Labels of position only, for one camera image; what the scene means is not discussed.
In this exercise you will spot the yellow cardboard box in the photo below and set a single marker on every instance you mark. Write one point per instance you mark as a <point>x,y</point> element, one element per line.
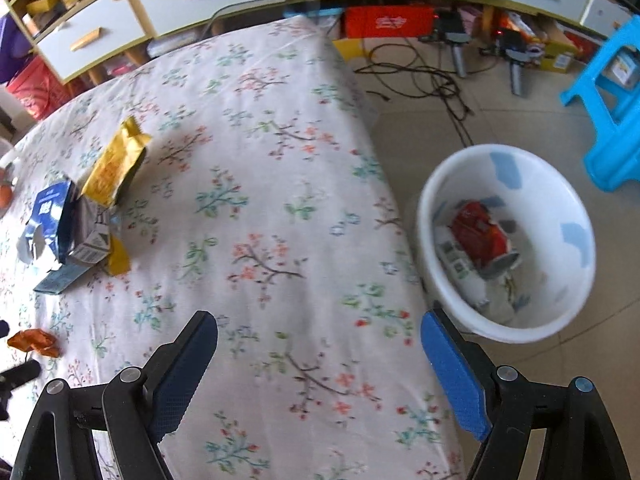
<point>560,57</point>

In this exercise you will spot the crushed red can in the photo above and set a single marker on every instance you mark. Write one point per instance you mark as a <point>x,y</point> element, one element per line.
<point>475,235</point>

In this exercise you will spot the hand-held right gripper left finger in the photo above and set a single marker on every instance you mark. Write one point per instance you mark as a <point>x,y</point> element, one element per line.
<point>185,375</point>

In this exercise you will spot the bag of oranges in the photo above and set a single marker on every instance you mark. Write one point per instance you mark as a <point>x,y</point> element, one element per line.
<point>4,192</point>

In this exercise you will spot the white plastic bin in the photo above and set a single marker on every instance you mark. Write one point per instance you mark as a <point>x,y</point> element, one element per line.
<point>550,285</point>

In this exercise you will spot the red bag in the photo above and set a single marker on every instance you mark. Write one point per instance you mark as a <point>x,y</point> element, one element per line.
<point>37,92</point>

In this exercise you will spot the blue plastic stool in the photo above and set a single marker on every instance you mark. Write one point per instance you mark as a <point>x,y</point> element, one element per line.
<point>615,120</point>

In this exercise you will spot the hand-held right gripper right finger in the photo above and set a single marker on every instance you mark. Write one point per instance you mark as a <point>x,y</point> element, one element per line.
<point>455,375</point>

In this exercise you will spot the white printed wrapper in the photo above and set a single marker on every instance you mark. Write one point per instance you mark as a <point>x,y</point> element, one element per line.
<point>457,260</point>

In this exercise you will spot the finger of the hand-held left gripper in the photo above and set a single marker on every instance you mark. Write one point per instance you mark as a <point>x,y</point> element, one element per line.
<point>20,375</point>

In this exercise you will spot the floral tablecloth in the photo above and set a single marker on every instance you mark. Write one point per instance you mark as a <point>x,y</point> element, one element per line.
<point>300,210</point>

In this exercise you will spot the torn blue carton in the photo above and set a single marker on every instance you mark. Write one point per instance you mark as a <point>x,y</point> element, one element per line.
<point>50,225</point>

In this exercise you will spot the orange candy wrapper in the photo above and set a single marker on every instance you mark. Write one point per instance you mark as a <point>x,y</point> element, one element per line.
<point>32,341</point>

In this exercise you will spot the yellow snack bag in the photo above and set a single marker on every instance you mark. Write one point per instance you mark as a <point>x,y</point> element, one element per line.
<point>115,170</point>

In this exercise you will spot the wooden cabinet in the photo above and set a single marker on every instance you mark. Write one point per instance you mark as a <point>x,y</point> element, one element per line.
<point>132,45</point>

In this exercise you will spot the small grey drawer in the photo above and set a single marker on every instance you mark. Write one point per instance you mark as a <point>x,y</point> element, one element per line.
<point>605,12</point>

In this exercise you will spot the purple hat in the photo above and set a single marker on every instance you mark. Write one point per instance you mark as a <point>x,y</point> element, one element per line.
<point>12,50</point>

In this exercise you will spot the red box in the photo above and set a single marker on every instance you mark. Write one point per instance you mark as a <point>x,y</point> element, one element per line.
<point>390,20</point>

